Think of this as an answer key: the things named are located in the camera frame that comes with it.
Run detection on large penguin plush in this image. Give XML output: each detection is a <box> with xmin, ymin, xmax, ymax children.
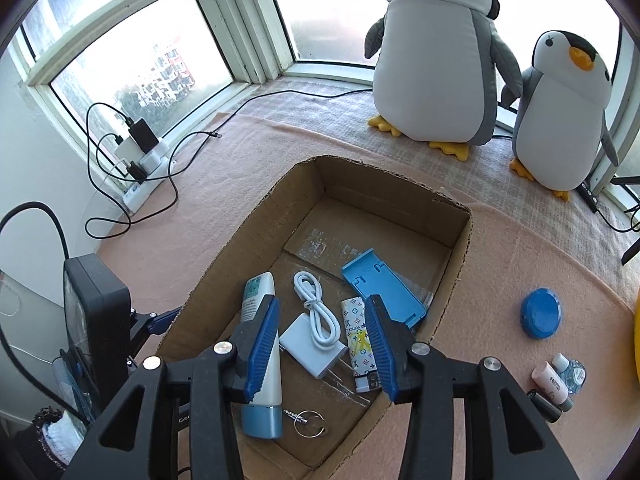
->
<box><xmin>364</xmin><ymin>0</ymin><xmax>523</xmax><ymax>162</ymax></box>

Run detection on black power adapter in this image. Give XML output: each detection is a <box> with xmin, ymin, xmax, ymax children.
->
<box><xmin>128</xmin><ymin>119</ymin><xmax>160</xmax><ymax>153</ymax></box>

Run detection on white USB cable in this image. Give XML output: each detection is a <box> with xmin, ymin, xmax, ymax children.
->
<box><xmin>292</xmin><ymin>271</ymin><xmax>342</xmax><ymax>351</ymax></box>

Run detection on white charger plug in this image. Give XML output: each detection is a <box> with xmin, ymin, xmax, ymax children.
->
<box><xmin>278</xmin><ymin>314</ymin><xmax>351</xmax><ymax>381</ymax></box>

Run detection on black charging cable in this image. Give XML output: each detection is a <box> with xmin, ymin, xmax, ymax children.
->
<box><xmin>84</xmin><ymin>130</ymin><xmax>223</xmax><ymax>239</ymax></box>
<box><xmin>85</xmin><ymin>102</ymin><xmax>136</xmax><ymax>211</ymax></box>

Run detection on small blue sanitizer bottle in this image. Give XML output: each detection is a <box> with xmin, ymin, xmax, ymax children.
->
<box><xmin>551</xmin><ymin>353</ymin><xmax>587</xmax><ymax>390</ymax></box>

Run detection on white power strip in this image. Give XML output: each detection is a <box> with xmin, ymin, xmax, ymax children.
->
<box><xmin>122</xmin><ymin>145</ymin><xmax>178</xmax><ymax>213</ymax></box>

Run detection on thick black gripper cable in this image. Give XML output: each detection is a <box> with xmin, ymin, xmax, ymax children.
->
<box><xmin>0</xmin><ymin>201</ymin><xmax>71</xmax><ymax>271</ymax></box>

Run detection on blue round lid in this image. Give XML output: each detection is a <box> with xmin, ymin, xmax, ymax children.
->
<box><xmin>520</xmin><ymin>287</ymin><xmax>562</xmax><ymax>341</ymax></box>

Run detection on white power adapter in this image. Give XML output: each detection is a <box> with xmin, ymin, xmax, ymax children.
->
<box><xmin>114</xmin><ymin>141</ymin><xmax>143</xmax><ymax>163</ymax></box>

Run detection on blue phone stand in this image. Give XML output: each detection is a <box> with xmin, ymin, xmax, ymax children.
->
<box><xmin>341</xmin><ymin>249</ymin><xmax>428</xmax><ymax>331</ymax></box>

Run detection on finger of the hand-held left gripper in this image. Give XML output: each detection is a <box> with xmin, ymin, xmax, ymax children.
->
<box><xmin>127</xmin><ymin>306</ymin><xmax>183</xmax><ymax>361</ymax></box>

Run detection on small penguin plush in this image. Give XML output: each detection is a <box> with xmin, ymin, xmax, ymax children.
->
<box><xmin>500</xmin><ymin>30</ymin><xmax>620</xmax><ymax>202</ymax></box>

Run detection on patterned white lighter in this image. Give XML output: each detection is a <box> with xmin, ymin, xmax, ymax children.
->
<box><xmin>341</xmin><ymin>297</ymin><xmax>382</xmax><ymax>393</ymax></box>

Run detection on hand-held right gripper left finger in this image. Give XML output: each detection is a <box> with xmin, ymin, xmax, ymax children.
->
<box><xmin>75</xmin><ymin>295</ymin><xmax>281</xmax><ymax>480</ymax></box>

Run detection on black remote cable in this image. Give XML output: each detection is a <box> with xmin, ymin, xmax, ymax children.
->
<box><xmin>597</xmin><ymin>200</ymin><xmax>640</xmax><ymax>233</ymax></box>

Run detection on white tube with blue cap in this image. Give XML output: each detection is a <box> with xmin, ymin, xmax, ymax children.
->
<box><xmin>241</xmin><ymin>271</ymin><xmax>284</xmax><ymax>441</ymax></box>

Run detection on metal keys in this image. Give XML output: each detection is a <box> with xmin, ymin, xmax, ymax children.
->
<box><xmin>282</xmin><ymin>406</ymin><xmax>328</xmax><ymax>438</ymax></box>

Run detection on long thin black cable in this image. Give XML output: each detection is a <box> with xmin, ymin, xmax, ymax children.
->
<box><xmin>160</xmin><ymin>87</ymin><xmax>376</xmax><ymax>171</ymax></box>

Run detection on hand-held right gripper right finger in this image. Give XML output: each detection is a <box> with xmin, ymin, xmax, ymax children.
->
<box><xmin>364</xmin><ymin>295</ymin><xmax>571</xmax><ymax>480</ymax></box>

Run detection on white bottle with grey cap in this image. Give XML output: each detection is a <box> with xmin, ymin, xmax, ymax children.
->
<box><xmin>530</xmin><ymin>362</ymin><xmax>576</xmax><ymax>413</ymax></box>

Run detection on black ring light remote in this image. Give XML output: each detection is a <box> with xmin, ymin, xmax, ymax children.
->
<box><xmin>580</xmin><ymin>182</ymin><xmax>601</xmax><ymax>213</ymax></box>

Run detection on black cylinder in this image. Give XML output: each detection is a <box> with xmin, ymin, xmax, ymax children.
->
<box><xmin>526</xmin><ymin>389</ymin><xmax>563</xmax><ymax>423</ymax></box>

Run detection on cardboard box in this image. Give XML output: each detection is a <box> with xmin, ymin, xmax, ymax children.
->
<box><xmin>156</xmin><ymin>155</ymin><xmax>473</xmax><ymax>480</ymax></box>

